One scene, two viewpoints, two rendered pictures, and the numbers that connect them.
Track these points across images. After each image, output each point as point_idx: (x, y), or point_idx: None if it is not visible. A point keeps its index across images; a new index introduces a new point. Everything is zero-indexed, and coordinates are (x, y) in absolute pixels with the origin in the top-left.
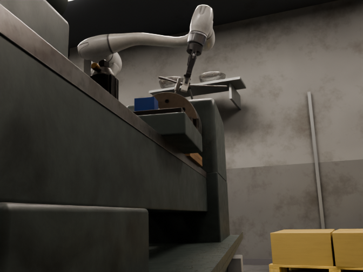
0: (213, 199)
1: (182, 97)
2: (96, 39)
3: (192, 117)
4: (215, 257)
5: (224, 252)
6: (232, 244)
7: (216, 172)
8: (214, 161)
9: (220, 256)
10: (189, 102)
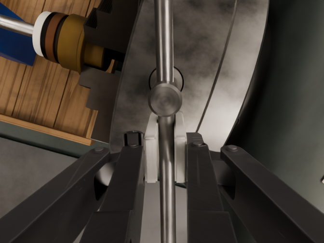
0: None
1: (112, 116)
2: None
3: (91, 139)
4: (9, 128)
5: (49, 143)
6: (60, 154)
7: (181, 183)
8: (185, 184)
9: (16, 133)
10: (109, 142)
